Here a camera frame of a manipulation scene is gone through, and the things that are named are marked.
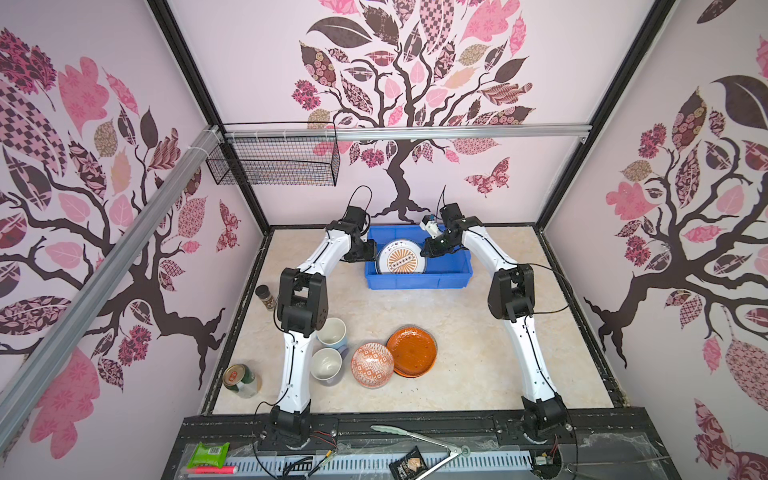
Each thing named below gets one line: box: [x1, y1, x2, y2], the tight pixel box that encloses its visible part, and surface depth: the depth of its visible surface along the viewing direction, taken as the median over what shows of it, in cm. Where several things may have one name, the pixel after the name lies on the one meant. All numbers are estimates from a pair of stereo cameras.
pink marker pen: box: [186, 466, 237, 474], surface depth 70 cm
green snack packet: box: [186, 442, 231, 468], surface depth 71 cm
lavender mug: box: [310, 347, 349, 387], surface depth 81 cm
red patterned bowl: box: [350, 342, 394, 389], surface depth 82 cm
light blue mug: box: [316, 317, 348, 350], surface depth 85 cm
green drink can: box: [222, 363, 255, 393], surface depth 74 cm
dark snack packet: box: [389, 446, 428, 480], surface depth 70 cm
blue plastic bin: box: [365, 224, 473, 290], surface depth 105 cm
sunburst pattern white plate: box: [376, 239, 427, 274], surface depth 106 cm
